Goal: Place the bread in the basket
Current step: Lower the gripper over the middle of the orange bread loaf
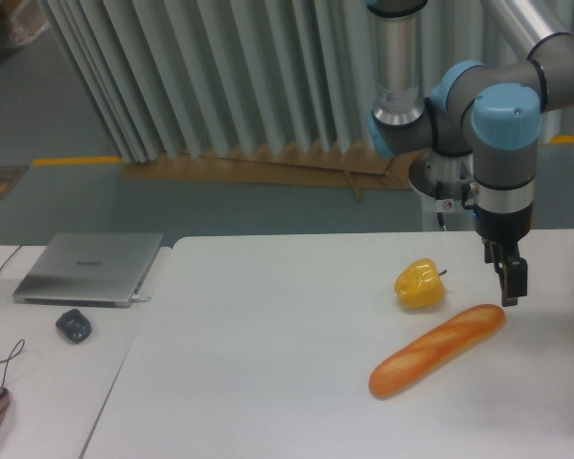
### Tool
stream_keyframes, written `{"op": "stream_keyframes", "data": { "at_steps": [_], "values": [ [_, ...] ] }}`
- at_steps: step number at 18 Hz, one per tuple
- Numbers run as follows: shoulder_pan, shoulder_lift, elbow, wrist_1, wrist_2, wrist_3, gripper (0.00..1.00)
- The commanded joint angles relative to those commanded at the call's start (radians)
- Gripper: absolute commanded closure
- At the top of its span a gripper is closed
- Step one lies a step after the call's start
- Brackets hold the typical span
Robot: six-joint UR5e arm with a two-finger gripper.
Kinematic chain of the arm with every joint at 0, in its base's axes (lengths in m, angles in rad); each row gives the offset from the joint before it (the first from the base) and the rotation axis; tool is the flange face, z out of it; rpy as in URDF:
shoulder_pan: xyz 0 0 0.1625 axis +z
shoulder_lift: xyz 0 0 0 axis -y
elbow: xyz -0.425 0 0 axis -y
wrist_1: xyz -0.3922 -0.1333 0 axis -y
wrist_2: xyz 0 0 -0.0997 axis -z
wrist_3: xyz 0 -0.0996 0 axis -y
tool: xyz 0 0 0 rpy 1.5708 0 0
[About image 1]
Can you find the grey folding partition screen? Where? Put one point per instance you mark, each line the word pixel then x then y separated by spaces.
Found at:
pixel 291 81

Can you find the silver closed laptop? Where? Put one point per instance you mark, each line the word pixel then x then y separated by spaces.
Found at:
pixel 90 268

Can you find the yellow bell pepper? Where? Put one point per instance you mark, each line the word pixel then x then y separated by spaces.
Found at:
pixel 420 285

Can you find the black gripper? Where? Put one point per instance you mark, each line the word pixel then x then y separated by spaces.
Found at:
pixel 505 228

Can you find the black earbuds case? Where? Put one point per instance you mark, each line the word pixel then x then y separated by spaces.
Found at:
pixel 74 326

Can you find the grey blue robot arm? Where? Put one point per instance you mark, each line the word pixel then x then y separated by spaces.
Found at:
pixel 481 124

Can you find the orange baguette bread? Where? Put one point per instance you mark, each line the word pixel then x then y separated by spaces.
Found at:
pixel 416 360

